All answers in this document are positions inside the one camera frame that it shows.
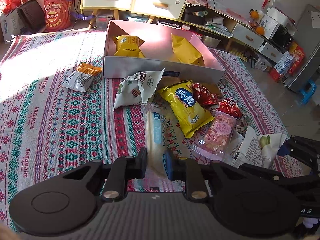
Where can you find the yellow snack pack with label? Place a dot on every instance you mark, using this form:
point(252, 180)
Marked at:
point(128, 46)

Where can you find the orange white snack packet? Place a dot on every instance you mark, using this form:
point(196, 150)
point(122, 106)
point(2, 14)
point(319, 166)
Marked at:
point(81, 79)

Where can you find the patterned woven rug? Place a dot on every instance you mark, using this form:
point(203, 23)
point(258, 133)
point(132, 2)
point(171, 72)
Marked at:
point(47, 129)

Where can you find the plain yellow snack pack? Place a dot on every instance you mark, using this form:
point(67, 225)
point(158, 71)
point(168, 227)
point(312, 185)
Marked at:
point(185, 52)

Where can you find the white pistachio snack bag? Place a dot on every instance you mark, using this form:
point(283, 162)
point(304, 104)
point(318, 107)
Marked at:
point(258, 150)

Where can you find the pink clear candy pack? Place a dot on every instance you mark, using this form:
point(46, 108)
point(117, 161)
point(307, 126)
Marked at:
point(213, 145)

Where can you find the clear blue cracker pack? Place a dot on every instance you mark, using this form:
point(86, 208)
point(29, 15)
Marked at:
point(162, 132)

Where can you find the white nut snack bag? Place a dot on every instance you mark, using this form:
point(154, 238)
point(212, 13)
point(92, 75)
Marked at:
point(138, 88)

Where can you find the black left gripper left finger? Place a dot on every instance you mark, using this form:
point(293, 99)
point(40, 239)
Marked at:
point(120, 172)

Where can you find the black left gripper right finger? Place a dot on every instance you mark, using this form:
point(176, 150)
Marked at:
point(186, 170)

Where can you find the red snack packet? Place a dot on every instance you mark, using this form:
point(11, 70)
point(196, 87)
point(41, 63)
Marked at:
point(204, 96)
point(230, 107)

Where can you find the white drawer cabinet right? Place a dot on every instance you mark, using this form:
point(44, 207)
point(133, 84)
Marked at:
point(169, 9)

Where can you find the blue plastic stool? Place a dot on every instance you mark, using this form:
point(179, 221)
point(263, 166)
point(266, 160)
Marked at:
point(308, 91)

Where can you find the low white tv cabinet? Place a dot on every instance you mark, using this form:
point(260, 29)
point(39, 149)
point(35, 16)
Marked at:
point(237, 33)

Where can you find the red plastic shopping bag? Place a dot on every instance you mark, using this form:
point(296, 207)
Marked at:
point(9, 5)

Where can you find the red cartoon gift bag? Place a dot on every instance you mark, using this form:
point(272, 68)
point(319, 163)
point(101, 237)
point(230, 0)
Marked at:
point(57, 13)

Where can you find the yellow blue chip bag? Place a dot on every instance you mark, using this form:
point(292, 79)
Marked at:
point(190, 114)

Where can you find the dark woven basket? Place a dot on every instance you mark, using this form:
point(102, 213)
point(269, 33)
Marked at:
point(32, 16)

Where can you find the pink cardboard box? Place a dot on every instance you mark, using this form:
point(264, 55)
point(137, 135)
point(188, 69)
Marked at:
point(158, 52)

